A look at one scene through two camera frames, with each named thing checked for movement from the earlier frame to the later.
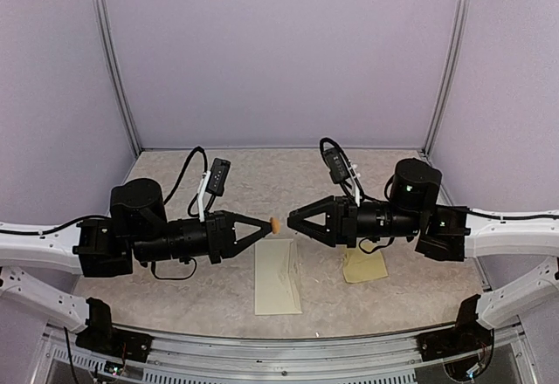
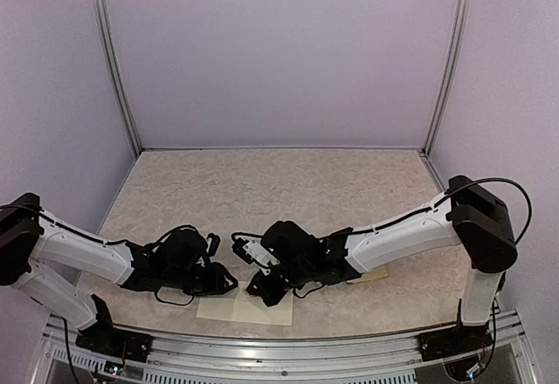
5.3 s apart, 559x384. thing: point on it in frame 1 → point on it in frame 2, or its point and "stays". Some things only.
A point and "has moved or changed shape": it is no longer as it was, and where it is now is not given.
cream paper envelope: x=276 y=279 has moved or changed shape
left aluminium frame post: x=100 y=0 stays
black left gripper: x=221 y=236 → x=217 y=284
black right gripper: x=341 y=221 → x=268 y=295
